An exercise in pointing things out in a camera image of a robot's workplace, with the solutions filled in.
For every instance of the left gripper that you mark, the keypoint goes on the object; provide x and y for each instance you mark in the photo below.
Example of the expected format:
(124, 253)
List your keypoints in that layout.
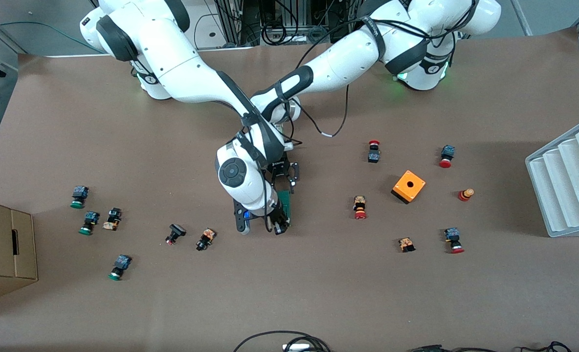
(280, 170)

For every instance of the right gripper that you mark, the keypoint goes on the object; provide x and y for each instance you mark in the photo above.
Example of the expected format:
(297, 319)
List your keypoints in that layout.
(278, 215)

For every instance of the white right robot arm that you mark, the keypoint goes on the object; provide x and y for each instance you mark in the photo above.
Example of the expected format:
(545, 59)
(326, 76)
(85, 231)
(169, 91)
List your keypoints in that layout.
(172, 63)

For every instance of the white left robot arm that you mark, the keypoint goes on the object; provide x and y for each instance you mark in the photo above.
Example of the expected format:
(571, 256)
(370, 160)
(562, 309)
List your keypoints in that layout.
(348, 54)

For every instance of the brown paper table cover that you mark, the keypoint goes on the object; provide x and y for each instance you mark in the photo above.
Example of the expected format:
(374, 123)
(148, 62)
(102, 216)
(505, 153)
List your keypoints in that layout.
(289, 293)

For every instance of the red emergency stop orange block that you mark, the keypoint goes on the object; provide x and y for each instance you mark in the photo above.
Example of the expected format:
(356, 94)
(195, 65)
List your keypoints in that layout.
(359, 203)

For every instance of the red button black contact block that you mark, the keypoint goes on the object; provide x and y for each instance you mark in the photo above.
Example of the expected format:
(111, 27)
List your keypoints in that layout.
(373, 156)

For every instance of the black square pushbutton red terminals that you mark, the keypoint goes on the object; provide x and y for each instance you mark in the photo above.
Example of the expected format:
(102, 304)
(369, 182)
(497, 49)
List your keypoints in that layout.
(177, 230)

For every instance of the small white flat device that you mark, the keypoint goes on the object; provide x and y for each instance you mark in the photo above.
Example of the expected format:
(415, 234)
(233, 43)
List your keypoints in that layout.
(297, 347)

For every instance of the orange black contact block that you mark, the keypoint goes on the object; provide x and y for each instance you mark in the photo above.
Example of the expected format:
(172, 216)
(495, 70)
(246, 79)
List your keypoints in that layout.
(406, 243)

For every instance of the green mushroom push button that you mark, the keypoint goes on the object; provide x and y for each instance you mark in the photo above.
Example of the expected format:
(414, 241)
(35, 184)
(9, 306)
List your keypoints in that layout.
(91, 217)
(80, 192)
(122, 262)

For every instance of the red mushroom button blue block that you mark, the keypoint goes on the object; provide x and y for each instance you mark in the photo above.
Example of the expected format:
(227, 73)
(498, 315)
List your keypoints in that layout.
(448, 151)
(452, 234)

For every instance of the white panel with hole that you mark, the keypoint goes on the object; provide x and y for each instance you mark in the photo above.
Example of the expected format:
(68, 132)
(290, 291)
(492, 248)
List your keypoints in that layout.
(206, 19)

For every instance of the red yellow emergency button head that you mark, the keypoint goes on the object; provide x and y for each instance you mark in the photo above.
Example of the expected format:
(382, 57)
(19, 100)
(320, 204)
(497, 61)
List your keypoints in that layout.
(465, 194)

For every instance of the small green circuit board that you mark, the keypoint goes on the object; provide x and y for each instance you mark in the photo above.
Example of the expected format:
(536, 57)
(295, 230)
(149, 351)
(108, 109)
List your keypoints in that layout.
(426, 348)

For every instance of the brown cardboard box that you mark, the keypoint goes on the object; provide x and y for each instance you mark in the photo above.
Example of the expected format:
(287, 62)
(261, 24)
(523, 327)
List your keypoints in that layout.
(1, 244)

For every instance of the white ridged tray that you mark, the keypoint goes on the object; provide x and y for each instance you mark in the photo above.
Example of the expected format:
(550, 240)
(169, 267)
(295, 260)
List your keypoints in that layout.
(563, 195)

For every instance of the orange button enclosure box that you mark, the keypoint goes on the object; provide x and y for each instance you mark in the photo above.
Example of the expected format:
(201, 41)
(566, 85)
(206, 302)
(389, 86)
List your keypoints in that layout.
(402, 189)

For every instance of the aluminium frame rack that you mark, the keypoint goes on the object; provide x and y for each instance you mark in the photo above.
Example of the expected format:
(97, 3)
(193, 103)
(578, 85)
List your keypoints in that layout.
(231, 19)

